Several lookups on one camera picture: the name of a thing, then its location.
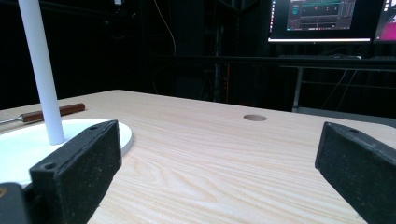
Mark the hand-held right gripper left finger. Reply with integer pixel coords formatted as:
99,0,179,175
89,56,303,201
29,119,122,224

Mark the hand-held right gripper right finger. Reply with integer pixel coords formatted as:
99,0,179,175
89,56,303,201
314,121,396,224

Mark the white stand with round base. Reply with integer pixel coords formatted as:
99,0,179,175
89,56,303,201
0,0,134,186

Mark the dark metal-framed desk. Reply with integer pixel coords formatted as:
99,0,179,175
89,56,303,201
155,54,396,119

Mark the computer monitor with pink screen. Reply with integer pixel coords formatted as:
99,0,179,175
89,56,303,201
373,0,396,44

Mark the wooden-handled metal tool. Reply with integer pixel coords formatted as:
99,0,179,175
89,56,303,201
0,103,86,126

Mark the yellow hanging cable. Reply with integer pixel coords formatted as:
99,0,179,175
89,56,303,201
151,0,177,91

